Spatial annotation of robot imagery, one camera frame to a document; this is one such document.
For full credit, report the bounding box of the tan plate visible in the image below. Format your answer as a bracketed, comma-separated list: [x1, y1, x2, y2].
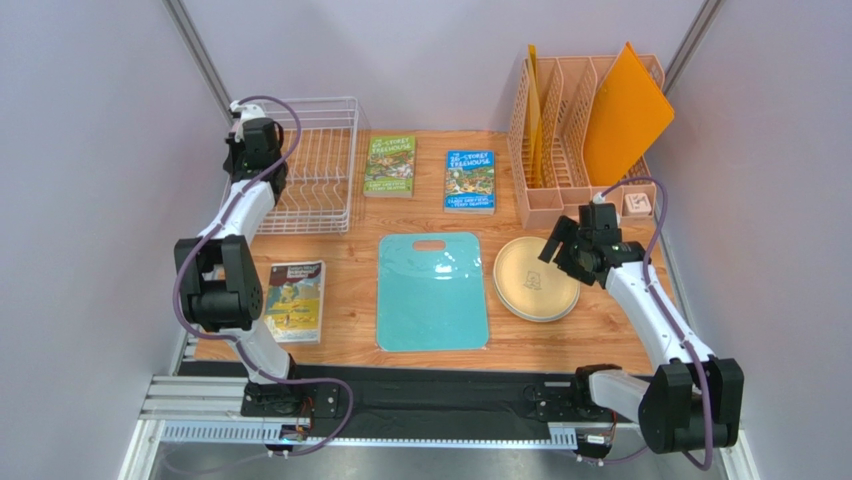
[493, 236, 581, 304]

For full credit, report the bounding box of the blue plate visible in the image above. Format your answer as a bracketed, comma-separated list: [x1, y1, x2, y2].
[498, 296, 579, 323]

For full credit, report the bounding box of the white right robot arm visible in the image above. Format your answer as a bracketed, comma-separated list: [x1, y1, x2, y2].
[538, 203, 745, 455]

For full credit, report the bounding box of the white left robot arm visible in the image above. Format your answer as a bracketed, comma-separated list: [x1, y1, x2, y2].
[173, 117, 297, 400]

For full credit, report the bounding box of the blue 26-Storey Treehouse book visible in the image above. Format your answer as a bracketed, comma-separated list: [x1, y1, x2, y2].
[443, 150, 496, 215]

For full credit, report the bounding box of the thin orange folder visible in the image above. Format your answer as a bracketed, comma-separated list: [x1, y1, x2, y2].
[527, 44, 542, 188]

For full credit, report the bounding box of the pink plastic desk organizer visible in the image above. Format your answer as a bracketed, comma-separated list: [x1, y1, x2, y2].
[507, 54, 667, 232]

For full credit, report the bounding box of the green 65-Storey Treehouse book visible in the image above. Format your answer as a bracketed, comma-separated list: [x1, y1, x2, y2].
[363, 135, 416, 198]

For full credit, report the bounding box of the teal cutting board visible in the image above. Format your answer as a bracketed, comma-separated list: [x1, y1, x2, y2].
[376, 232, 489, 353]

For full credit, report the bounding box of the Brideshead Revisited paperback book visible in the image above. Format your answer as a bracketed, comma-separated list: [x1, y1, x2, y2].
[262, 260, 326, 344]

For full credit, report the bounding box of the black base mat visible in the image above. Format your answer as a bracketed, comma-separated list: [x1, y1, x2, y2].
[176, 362, 637, 441]

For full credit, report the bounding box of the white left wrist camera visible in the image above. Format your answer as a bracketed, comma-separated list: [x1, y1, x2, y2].
[229, 100, 267, 142]

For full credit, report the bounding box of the white wire dish rack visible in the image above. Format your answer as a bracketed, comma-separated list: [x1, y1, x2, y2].
[222, 95, 365, 237]

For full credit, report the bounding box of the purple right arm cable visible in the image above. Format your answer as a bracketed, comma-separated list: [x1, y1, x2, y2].
[576, 176, 716, 472]

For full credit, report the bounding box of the aluminium frame rail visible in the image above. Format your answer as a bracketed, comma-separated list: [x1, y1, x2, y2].
[116, 372, 760, 480]

